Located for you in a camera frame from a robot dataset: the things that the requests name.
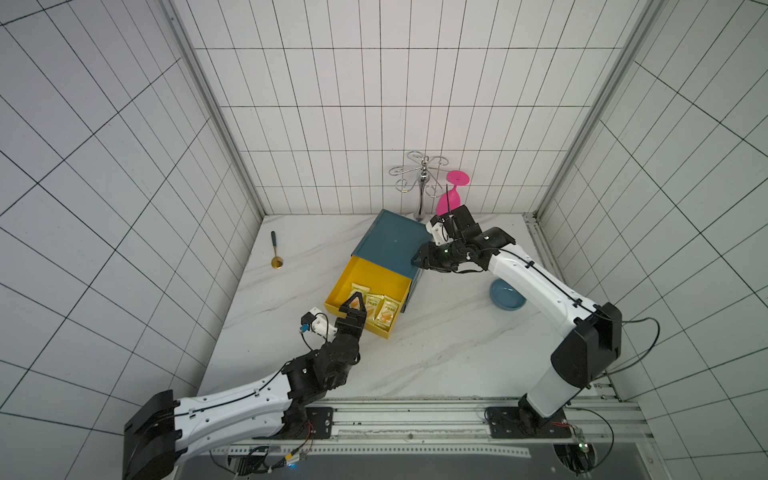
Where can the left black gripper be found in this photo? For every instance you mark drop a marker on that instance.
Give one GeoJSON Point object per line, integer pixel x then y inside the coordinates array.
{"type": "Point", "coordinates": [355, 326]}

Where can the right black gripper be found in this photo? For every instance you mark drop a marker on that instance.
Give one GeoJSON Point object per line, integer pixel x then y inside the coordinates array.
{"type": "Point", "coordinates": [434, 257]}

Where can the yellow cookie packet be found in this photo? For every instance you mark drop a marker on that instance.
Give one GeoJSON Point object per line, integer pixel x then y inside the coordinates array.
{"type": "Point", "coordinates": [364, 290]}
{"type": "Point", "coordinates": [372, 303]}
{"type": "Point", "coordinates": [386, 313]}

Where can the yellow top drawer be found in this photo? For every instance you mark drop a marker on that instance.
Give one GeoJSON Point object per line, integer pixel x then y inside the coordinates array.
{"type": "Point", "coordinates": [384, 294]}

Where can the teal drawer cabinet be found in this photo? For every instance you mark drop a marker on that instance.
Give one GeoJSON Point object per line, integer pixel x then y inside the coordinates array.
{"type": "Point", "coordinates": [391, 242]}

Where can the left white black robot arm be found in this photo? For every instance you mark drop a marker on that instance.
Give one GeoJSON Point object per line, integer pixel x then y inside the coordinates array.
{"type": "Point", "coordinates": [167, 430]}

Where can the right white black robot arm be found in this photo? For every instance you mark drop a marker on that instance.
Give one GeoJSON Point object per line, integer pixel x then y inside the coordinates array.
{"type": "Point", "coordinates": [591, 333]}

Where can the pink plastic wine glass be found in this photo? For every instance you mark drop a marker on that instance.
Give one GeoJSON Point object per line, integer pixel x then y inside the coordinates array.
{"type": "Point", "coordinates": [451, 198]}

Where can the blue ceramic bowl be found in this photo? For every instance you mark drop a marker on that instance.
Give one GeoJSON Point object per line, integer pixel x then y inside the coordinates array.
{"type": "Point", "coordinates": [505, 297]}

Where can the chrome glass holder stand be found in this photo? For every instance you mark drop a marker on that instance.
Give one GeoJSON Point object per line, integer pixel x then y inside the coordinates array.
{"type": "Point", "coordinates": [421, 174]}

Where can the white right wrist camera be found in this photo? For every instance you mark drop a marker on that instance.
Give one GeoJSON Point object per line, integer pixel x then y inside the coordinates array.
{"type": "Point", "coordinates": [436, 228]}

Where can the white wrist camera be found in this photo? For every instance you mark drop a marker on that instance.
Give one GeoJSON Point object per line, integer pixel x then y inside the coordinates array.
{"type": "Point", "coordinates": [317, 321]}
{"type": "Point", "coordinates": [436, 228]}

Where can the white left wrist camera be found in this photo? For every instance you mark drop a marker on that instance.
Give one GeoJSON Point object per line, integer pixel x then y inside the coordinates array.
{"type": "Point", "coordinates": [317, 321]}

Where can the gold spoon teal handle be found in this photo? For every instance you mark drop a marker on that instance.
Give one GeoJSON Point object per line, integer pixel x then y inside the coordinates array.
{"type": "Point", "coordinates": [276, 262]}

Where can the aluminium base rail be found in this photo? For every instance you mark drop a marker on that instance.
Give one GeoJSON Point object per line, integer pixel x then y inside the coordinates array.
{"type": "Point", "coordinates": [350, 427]}

